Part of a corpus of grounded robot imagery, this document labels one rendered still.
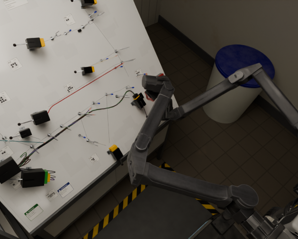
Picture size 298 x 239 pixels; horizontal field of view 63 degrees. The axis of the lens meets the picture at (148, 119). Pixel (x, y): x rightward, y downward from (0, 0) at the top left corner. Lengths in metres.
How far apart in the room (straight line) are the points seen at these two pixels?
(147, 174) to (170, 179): 0.08
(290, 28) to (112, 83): 1.88
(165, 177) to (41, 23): 0.96
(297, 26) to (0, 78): 2.42
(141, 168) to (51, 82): 0.75
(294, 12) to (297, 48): 0.34
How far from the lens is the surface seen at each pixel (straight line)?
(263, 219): 0.91
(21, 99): 1.32
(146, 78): 1.12
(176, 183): 0.81
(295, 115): 1.20
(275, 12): 2.82
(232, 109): 2.70
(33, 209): 1.44
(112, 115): 1.46
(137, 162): 0.79
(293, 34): 2.78
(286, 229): 0.90
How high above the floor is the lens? 2.26
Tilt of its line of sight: 55 degrees down
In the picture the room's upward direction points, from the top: 8 degrees clockwise
